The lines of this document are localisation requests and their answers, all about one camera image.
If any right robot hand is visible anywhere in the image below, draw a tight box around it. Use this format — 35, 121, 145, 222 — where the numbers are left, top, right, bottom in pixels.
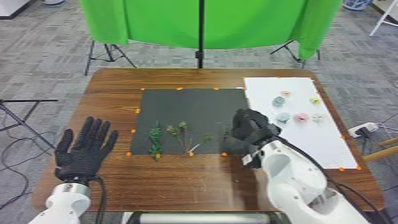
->
220, 108, 284, 156

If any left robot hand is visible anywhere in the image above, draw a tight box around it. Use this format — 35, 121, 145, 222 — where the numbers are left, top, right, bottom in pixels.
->
53, 116, 120, 184

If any blue flower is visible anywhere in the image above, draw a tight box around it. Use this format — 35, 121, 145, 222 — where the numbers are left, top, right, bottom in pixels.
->
275, 112, 293, 124
269, 96, 287, 108

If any dark mat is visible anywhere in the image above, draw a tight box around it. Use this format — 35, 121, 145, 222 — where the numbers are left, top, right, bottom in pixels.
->
129, 88, 250, 156

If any white sheet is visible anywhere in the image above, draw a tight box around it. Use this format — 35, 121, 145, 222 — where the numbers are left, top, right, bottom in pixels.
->
241, 76, 362, 171

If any black folding stand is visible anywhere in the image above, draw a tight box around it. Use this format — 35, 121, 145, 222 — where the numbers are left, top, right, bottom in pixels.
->
0, 97, 60, 150

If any white power strip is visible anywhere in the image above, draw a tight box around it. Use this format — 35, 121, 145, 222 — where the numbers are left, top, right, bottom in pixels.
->
346, 121, 380, 139

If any wooden chair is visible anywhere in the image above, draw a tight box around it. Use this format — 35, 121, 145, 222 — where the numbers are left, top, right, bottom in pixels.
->
360, 137, 398, 164

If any black tripod stand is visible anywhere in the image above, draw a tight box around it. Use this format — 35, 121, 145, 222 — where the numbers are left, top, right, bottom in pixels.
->
83, 39, 138, 77
268, 39, 323, 70

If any pale grey bar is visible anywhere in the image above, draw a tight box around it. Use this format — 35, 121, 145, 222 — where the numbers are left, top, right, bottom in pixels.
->
126, 211, 291, 224

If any black stand pole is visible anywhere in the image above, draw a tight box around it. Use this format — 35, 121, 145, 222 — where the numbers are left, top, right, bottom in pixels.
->
193, 0, 207, 70

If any white chair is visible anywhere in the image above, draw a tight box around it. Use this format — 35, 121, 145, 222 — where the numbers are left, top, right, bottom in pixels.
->
367, 0, 398, 37

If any blue and white vase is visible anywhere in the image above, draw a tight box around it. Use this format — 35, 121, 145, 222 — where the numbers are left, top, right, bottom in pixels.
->
341, 0, 374, 12

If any black cable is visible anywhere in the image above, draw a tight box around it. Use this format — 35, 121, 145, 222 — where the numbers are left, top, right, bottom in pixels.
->
271, 135, 383, 218
92, 176, 110, 224

